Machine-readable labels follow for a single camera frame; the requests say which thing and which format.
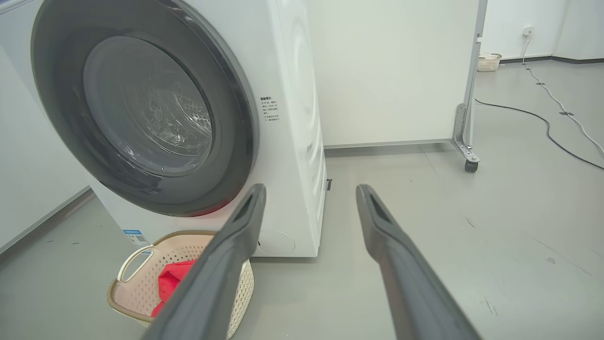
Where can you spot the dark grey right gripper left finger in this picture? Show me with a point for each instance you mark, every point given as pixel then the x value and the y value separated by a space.
pixel 203 307

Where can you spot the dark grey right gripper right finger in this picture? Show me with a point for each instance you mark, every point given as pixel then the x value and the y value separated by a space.
pixel 415 302

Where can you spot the red jersey clothing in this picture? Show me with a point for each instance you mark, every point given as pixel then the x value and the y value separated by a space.
pixel 172 283

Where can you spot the cream perforated laundry basket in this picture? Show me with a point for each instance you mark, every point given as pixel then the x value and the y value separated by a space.
pixel 141 283

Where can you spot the white front-load washing machine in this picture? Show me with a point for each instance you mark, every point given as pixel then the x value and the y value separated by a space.
pixel 292 141

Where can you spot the cream woven storage basket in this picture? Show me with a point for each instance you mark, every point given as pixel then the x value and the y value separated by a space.
pixel 489 63

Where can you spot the blue energy label sticker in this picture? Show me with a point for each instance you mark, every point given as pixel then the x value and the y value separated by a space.
pixel 136 238

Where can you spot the white partition panel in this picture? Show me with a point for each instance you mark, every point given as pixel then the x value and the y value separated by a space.
pixel 387 71

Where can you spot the white wall outlet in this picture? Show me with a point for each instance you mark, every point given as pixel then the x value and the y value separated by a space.
pixel 528 31

